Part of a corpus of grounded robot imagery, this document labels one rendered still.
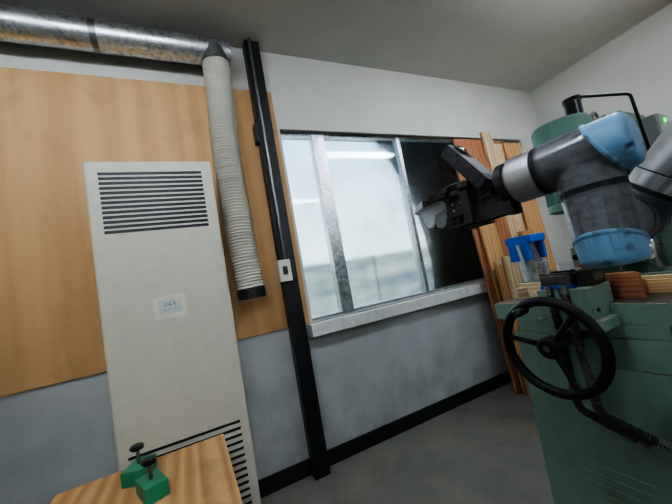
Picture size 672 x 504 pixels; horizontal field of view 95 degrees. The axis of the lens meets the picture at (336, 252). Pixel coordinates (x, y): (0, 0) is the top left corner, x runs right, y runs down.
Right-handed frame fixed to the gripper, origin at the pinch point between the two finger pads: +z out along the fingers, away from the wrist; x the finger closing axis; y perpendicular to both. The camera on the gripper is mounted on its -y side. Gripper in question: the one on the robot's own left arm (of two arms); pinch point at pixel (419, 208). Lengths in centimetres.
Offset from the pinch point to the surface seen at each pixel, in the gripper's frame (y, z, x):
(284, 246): -18, 126, 24
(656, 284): 27, -17, 76
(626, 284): 26, -13, 68
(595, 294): 27, -9, 55
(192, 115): -102, 135, -19
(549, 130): -28, -5, 67
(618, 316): 34, -11, 60
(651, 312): 33, -18, 61
